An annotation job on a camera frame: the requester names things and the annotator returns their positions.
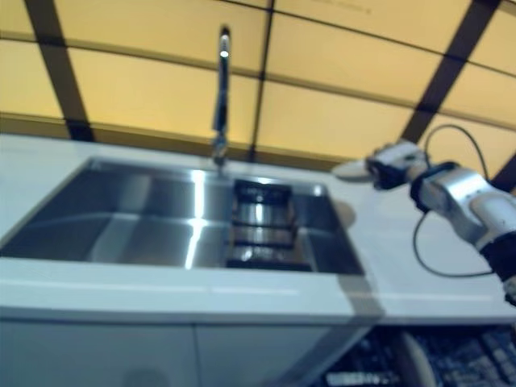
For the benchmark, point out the black sink drain rack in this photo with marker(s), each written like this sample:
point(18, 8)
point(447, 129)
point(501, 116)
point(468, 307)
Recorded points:
point(262, 225)

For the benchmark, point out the cream ceramic plate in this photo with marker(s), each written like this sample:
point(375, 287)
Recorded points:
point(352, 171)
point(419, 363)

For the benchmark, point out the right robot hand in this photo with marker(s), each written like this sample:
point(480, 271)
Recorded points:
point(397, 165)

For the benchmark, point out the wide white cabinet door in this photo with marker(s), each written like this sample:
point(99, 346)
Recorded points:
point(101, 354)

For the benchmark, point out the stainless steel sink basin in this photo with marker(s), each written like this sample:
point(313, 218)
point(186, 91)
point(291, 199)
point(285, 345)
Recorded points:
point(121, 217)

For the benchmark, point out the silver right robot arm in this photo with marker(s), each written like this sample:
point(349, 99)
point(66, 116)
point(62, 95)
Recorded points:
point(471, 201)

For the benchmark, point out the chrome gooseneck kitchen faucet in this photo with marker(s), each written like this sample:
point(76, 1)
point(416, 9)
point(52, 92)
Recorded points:
point(223, 101)

